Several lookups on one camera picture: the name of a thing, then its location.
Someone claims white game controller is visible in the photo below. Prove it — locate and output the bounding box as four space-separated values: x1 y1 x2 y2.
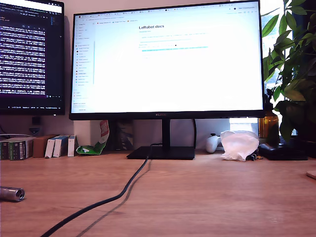
205 133 222 154

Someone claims metallic laser pointer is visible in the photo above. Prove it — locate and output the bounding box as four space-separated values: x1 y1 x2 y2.
0 187 26 202

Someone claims white blue small box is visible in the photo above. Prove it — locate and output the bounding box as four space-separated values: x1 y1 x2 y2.
44 137 58 158
53 135 70 158
67 135 77 158

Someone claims green printed box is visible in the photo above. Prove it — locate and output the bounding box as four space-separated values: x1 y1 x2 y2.
8 140 27 161

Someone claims brown cardboard box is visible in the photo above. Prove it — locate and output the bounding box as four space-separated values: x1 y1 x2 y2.
32 134 60 158

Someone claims dark patterned bag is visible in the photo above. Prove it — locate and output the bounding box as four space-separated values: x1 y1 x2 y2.
110 119 135 151

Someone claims black monitor with white screen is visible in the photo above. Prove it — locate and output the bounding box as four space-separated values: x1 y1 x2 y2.
69 0 268 160

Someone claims green leafy plant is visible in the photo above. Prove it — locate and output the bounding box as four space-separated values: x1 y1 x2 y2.
261 0 316 143

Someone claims black cable on table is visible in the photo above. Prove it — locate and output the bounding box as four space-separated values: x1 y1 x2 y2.
39 143 163 237

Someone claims white plastic bag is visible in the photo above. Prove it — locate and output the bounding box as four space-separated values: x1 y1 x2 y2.
219 130 260 161

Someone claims white cable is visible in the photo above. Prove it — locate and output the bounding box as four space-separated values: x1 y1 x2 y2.
0 133 34 139

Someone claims green red snack bag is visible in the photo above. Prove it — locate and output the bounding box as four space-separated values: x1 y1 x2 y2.
76 119 111 156

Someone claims dark printed box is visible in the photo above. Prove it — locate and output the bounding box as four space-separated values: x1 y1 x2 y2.
0 140 10 160

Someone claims amber pump bottle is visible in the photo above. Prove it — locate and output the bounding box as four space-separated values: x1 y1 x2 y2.
258 88 281 146

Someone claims black monitor with code screen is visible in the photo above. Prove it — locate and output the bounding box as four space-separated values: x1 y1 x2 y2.
0 0 66 116

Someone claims black monitor cable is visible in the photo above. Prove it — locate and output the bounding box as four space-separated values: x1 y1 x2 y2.
193 119 198 149

